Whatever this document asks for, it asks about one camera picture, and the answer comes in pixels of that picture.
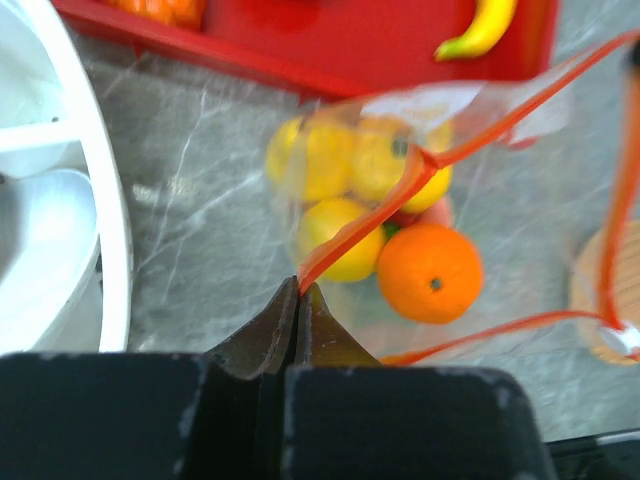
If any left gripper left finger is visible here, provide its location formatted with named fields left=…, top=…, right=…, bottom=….
left=204, top=277, right=298, bottom=380

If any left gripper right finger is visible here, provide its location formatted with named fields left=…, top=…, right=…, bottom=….
left=294, top=284, right=380, bottom=371

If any orange tangerine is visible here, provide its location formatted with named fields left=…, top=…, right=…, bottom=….
left=377, top=224, right=484, bottom=325

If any clear zip bag orange zipper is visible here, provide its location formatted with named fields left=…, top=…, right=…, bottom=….
left=268, top=31, right=639, bottom=366

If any yellow fruit front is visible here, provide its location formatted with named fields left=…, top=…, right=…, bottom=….
left=265, top=116, right=356, bottom=203

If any yellow orange fruit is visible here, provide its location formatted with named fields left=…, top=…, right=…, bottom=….
left=350, top=133, right=453, bottom=214

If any white plastic basket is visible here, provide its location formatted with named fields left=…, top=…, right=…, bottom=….
left=1, top=1, right=133, bottom=354

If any round woven bamboo coaster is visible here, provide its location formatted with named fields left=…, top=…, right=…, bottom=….
left=568, top=220, right=639, bottom=366

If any red plastic tray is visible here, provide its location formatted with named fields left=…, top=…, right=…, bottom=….
left=56, top=0, right=559, bottom=99

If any small orange pumpkin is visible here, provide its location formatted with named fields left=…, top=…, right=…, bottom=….
left=105, top=0, right=207, bottom=30

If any yellow banana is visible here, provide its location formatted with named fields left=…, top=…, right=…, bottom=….
left=434, top=0, right=517, bottom=62

